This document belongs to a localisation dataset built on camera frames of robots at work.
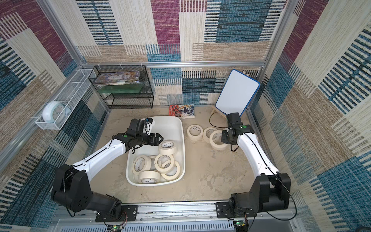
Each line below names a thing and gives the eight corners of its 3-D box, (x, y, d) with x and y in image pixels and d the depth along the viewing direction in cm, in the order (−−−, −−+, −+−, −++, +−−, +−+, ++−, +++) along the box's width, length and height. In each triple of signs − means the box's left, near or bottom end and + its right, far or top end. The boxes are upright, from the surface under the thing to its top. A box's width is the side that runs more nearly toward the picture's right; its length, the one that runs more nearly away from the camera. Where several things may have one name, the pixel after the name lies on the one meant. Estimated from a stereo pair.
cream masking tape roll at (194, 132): (187, 140, 102) (187, 138, 100) (187, 126, 110) (187, 124, 107) (203, 140, 102) (203, 138, 100) (202, 126, 110) (202, 124, 107)
